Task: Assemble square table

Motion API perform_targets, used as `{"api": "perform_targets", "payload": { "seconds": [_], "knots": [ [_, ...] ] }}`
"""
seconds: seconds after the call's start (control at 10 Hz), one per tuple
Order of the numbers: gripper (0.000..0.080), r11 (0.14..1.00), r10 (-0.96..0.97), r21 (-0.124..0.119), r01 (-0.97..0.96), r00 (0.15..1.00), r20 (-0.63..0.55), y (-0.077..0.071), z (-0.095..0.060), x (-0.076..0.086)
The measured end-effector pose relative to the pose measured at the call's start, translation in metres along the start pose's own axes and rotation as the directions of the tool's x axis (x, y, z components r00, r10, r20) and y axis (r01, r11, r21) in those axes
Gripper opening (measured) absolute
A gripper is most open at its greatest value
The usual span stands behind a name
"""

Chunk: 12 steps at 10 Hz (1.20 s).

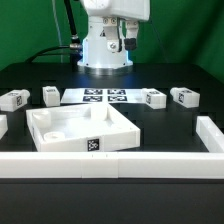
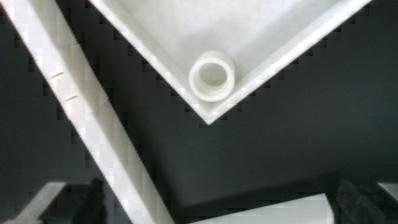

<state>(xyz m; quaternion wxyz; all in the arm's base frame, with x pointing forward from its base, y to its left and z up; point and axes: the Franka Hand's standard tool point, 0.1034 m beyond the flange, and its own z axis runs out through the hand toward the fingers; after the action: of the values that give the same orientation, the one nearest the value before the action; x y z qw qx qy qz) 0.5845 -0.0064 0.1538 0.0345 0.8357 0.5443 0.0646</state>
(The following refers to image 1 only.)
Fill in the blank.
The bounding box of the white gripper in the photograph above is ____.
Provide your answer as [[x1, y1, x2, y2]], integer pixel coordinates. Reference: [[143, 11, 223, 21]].
[[80, 0, 150, 52]]

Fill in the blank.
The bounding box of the white square table top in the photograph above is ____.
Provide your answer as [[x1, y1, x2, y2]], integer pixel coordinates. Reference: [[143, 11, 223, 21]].
[[26, 103, 140, 152]]

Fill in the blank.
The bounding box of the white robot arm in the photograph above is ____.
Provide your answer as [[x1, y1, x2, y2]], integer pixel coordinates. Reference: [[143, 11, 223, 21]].
[[78, 0, 150, 70]]

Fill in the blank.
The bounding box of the white marker sheet with tags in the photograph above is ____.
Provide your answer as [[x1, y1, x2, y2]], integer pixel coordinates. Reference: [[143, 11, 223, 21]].
[[61, 88, 143, 104]]

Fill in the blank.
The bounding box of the black cable with connector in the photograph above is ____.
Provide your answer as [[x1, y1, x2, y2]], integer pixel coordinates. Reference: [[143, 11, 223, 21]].
[[25, 0, 84, 64]]

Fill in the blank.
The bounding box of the thin grey cable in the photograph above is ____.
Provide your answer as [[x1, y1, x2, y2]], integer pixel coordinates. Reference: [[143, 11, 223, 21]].
[[51, 0, 64, 63]]

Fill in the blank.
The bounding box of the white fence obstacle frame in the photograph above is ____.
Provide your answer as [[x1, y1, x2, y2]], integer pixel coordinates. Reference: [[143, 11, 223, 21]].
[[0, 115, 224, 180]]

